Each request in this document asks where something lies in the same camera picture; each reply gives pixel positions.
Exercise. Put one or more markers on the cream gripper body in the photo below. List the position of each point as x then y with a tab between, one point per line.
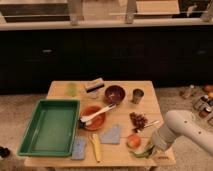
156	149

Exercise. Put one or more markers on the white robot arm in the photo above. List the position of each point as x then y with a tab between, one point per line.
180	123

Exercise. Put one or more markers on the orange bowl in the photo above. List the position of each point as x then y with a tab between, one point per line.
97	122

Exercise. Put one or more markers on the purple bowl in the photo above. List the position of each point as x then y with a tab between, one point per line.
114	94

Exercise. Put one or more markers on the metal spoon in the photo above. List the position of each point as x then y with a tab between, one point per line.
148	125

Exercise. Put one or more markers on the red apple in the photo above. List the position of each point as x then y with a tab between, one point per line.
133	141

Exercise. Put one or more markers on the bunch of dark grapes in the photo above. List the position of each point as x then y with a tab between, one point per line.
138	120

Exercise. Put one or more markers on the grey cloth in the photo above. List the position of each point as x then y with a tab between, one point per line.
112	135

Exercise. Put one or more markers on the wooden table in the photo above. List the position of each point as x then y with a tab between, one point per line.
115	155

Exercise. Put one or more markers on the metal cup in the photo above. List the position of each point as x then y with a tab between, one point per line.
137	96

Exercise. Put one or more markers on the yellow banana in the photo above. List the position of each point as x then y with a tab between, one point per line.
94	138

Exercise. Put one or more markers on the blue sponge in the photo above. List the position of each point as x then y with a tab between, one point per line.
79	147

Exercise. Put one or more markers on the green translucent cup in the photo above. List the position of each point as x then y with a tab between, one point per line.
72	89

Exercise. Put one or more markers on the green plastic tray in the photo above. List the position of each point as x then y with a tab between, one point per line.
51	129

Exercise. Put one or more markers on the black object on floor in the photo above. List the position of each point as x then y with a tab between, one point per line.
4	152

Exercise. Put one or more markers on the white spatula black handle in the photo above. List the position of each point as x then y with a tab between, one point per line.
86	120

